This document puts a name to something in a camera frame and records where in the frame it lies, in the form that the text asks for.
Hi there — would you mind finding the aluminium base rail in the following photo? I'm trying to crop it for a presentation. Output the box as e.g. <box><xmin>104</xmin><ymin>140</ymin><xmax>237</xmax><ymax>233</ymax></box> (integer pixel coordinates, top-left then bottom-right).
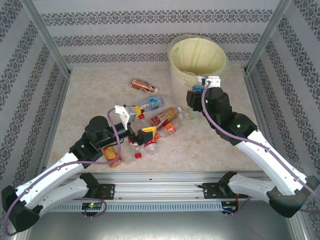
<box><xmin>52</xmin><ymin>171</ymin><xmax>271</xmax><ymax>202</ymax></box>

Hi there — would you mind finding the slotted grey cable duct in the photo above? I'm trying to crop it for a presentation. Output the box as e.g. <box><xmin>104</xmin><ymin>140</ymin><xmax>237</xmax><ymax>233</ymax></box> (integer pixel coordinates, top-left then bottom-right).
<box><xmin>47</xmin><ymin>201</ymin><xmax>223</xmax><ymax>213</ymax></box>

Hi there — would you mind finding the small bottle red-orange label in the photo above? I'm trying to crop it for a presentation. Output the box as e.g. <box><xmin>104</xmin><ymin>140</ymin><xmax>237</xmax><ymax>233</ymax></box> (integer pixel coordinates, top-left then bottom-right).
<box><xmin>154</xmin><ymin>119</ymin><xmax>183</xmax><ymax>140</ymax></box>

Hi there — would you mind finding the red label bottle red cap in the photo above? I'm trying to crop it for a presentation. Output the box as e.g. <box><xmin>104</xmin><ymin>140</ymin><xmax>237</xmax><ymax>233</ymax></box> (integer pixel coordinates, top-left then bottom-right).
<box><xmin>127</xmin><ymin>136</ymin><xmax>144</xmax><ymax>160</ymax></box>

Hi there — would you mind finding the aluminium frame post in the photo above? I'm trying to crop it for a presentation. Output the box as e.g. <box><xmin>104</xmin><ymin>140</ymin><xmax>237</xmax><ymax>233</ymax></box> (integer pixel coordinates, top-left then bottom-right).
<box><xmin>244</xmin><ymin>0</ymin><xmax>293</xmax><ymax>75</ymax></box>
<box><xmin>21</xmin><ymin>0</ymin><xmax>72</xmax><ymax>77</ymax></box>

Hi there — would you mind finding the clear bottle blue cartoon label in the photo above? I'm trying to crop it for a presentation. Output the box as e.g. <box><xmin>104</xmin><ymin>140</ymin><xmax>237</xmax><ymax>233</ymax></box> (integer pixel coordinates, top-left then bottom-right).
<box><xmin>136</xmin><ymin>94</ymin><xmax>166</xmax><ymax>112</ymax></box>

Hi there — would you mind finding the clear bottle white cap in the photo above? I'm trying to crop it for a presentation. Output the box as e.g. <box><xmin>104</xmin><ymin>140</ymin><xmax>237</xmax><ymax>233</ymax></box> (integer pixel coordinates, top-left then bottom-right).
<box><xmin>178</xmin><ymin>107</ymin><xmax>201</xmax><ymax>121</ymax></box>

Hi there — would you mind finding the brown drink bottle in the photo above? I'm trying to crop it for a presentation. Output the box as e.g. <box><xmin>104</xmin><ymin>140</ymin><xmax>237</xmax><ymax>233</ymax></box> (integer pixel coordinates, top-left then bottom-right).
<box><xmin>130</xmin><ymin>78</ymin><xmax>160</xmax><ymax>94</ymax></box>

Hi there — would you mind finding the pale yellow-green bin liner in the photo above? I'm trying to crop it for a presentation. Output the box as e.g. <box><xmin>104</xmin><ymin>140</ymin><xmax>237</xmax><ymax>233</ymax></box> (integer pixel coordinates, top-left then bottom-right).
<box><xmin>167</xmin><ymin>34</ymin><xmax>232</xmax><ymax>86</ymax></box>

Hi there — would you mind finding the small circuit board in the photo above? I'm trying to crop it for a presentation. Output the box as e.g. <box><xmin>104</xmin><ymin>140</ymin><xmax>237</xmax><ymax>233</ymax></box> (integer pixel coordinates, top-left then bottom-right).
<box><xmin>81</xmin><ymin>202</ymin><xmax>103</xmax><ymax>210</ymax></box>
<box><xmin>222</xmin><ymin>201</ymin><xmax>238</xmax><ymax>212</ymax></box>

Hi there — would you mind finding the tea bottle red orange label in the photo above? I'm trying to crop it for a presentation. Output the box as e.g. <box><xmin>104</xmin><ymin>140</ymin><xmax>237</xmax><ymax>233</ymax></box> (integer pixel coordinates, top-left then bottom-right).
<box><xmin>149</xmin><ymin>106</ymin><xmax>183</xmax><ymax>130</ymax></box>

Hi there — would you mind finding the black mounting plate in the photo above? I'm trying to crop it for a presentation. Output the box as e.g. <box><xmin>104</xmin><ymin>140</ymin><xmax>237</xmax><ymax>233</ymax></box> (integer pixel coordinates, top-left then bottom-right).
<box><xmin>202</xmin><ymin>181</ymin><xmax>238</xmax><ymax>200</ymax></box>
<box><xmin>69</xmin><ymin>183</ymin><xmax>116</xmax><ymax>201</ymax></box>

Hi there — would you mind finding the white ribbed waste bin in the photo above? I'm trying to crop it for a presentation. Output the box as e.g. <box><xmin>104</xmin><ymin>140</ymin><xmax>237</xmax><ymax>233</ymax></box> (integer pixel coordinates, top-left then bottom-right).
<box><xmin>167</xmin><ymin>34</ymin><xmax>231</xmax><ymax>112</ymax></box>

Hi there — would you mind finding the grey metal sheet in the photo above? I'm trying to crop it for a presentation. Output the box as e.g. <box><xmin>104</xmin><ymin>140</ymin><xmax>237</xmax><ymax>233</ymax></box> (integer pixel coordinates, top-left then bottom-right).
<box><xmin>24</xmin><ymin>211</ymin><xmax>303</xmax><ymax>240</ymax></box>

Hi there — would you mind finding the aluminium side rail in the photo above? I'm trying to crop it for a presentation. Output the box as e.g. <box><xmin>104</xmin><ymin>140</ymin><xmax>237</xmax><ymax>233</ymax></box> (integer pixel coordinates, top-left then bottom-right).
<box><xmin>243</xmin><ymin>72</ymin><xmax>283</xmax><ymax>181</ymax></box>

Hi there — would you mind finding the clear bottle green neck ring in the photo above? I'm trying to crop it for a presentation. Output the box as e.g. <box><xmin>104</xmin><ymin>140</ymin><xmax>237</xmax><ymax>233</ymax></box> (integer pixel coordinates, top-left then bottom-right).
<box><xmin>119</xmin><ymin>143</ymin><xmax>136</xmax><ymax>165</ymax></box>

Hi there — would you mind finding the orange juice bottle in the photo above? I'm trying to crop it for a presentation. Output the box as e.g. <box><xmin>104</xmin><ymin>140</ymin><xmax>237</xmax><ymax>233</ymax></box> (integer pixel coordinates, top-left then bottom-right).
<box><xmin>102</xmin><ymin>146</ymin><xmax>123</xmax><ymax>169</ymax></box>

